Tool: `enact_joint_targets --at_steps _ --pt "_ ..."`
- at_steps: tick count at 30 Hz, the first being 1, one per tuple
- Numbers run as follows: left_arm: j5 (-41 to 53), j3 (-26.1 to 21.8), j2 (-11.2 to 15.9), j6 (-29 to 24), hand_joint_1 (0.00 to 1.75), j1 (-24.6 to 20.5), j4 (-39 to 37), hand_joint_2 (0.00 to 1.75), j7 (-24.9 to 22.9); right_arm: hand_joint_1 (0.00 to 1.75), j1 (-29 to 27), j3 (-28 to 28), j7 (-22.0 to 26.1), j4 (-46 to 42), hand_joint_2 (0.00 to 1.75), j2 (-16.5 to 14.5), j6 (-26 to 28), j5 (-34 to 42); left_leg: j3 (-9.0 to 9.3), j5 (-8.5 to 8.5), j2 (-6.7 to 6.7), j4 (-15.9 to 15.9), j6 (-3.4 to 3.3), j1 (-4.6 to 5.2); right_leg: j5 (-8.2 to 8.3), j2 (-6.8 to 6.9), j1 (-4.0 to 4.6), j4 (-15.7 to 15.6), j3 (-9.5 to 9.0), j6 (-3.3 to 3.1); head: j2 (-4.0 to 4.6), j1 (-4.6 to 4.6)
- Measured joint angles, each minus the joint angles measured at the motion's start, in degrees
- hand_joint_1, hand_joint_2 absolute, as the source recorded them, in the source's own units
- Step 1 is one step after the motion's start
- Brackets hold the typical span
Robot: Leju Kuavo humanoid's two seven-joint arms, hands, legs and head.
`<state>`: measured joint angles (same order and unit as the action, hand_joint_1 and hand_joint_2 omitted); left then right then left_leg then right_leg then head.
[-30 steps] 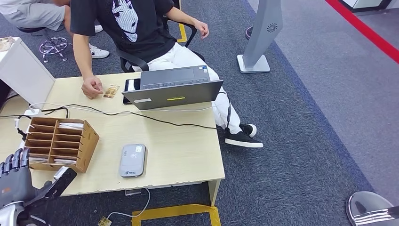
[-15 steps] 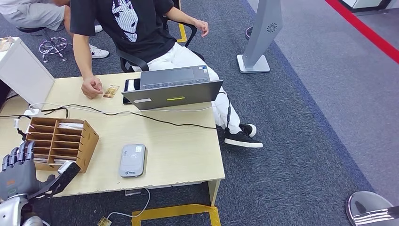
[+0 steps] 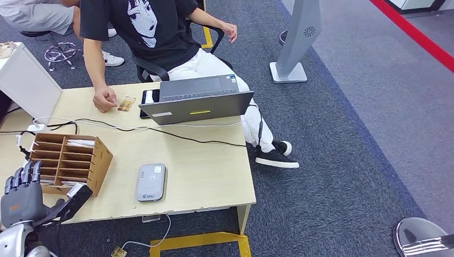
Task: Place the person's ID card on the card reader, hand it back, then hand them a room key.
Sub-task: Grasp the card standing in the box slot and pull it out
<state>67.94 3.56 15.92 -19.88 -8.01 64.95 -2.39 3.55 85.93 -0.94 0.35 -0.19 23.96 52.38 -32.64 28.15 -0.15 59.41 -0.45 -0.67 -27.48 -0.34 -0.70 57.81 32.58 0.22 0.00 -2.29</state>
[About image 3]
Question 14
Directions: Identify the person's left hand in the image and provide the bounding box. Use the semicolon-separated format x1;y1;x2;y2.
220;21;238;44

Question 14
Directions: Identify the person's right hand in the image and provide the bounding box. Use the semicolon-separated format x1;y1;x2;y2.
92;86;118;114

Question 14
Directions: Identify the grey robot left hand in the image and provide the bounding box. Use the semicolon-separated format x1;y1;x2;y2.
0;160;66;229

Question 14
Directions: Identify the hotel room key card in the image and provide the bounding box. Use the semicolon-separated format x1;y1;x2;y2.
117;95;137;113

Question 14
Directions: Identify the white card stack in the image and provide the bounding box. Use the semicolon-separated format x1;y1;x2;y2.
65;139;96;148

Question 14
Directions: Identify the wooden slotted card organizer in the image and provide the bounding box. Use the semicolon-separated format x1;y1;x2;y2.
29;133;114;198

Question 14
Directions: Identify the person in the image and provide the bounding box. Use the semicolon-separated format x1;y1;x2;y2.
0;0;125;67
79;0;300;169

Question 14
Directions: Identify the grey card reader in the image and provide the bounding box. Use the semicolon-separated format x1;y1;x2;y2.
135;163;167;203

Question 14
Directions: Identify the brown patterned card pile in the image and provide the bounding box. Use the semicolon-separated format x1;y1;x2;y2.
0;41;17;59

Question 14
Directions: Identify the black smartphone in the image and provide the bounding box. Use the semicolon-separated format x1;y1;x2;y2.
139;88;161;119

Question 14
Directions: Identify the black office chair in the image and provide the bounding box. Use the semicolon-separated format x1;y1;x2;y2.
132;19;235;83

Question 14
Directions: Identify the tall kiosk pillar stand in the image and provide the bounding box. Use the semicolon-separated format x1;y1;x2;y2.
269;0;323;84

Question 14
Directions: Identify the white cabinet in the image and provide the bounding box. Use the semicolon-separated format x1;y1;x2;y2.
0;42;64;120

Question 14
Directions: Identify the grey laptop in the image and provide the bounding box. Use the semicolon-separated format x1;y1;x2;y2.
139;73;255;125

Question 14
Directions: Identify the chrome base stool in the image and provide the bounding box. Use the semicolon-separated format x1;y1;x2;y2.
18;30;88;72

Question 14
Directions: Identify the desk leg panel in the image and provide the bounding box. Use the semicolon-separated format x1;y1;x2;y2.
237;203;253;235

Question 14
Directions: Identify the white counter base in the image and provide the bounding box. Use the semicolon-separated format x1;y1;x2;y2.
387;0;454;13

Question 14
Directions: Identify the chrome round stand base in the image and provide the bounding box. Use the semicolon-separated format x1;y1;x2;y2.
392;217;454;257

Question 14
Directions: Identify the black plug with cable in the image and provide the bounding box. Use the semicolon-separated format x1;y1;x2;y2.
0;130;37;161

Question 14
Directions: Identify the black laptop cable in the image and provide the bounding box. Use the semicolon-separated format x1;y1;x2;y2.
46;103;265;149

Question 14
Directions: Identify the thin white cable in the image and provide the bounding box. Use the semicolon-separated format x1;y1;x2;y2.
120;213;172;249

